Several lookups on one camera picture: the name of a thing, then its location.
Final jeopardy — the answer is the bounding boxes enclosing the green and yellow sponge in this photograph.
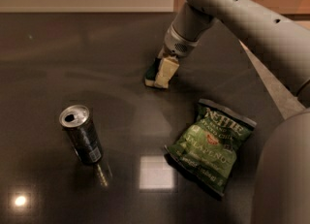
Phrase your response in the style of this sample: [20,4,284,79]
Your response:
[144,58,169,89]

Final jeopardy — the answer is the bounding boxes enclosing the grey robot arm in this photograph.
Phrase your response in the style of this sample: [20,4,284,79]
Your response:
[154,0,310,224]

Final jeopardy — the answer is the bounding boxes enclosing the green jalapeno chip bag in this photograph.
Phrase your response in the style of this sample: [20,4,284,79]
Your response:
[165,99,257,196]

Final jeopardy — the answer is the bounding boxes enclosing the dark aluminium drink can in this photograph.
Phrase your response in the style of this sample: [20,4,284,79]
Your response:
[59,105,103,165]

